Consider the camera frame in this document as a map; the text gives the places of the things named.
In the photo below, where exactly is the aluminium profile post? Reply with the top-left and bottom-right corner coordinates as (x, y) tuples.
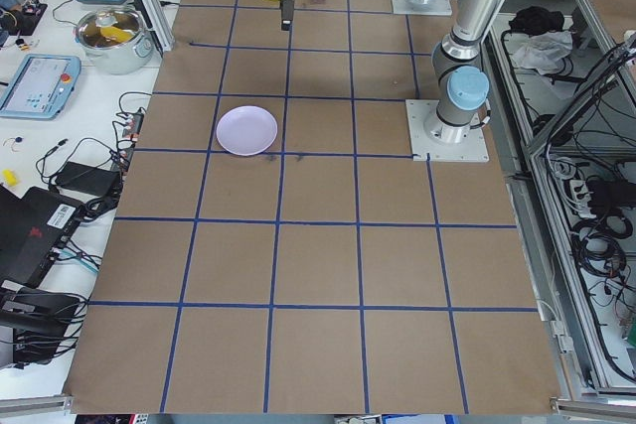
(111, 0), (175, 53)

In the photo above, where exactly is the black power adapter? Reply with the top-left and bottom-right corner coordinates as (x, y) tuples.
(52, 161), (123, 197)

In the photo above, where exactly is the black laptop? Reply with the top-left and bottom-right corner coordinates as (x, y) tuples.
(0, 185), (85, 291)

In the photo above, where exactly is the lilac round plate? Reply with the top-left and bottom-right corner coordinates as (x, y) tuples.
(216, 105), (279, 157)

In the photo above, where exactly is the white power strip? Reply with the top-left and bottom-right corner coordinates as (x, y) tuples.
(563, 178), (592, 207)

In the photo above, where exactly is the steel cooking pot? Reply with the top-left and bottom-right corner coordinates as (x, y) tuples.
(74, 6), (153, 76)

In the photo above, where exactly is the aluminium rail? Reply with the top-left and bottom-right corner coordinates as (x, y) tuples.
(0, 393), (75, 413)

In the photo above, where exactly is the yellow object inside pot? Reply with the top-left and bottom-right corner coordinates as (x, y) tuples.
(100, 24), (131, 42)

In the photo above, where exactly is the V-shaped metal bar frame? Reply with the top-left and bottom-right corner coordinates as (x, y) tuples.
(484, 0), (636, 408)

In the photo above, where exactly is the glass pot lid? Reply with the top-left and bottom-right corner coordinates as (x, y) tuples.
(78, 7), (144, 48)

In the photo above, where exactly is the black cloth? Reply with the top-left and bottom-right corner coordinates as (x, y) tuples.
(507, 5), (567, 36)

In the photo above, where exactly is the black electronics box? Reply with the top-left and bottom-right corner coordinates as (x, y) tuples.
(0, 287), (83, 369)

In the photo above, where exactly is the white crumpled cloth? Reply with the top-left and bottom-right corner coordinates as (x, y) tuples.
(511, 30), (577, 75)

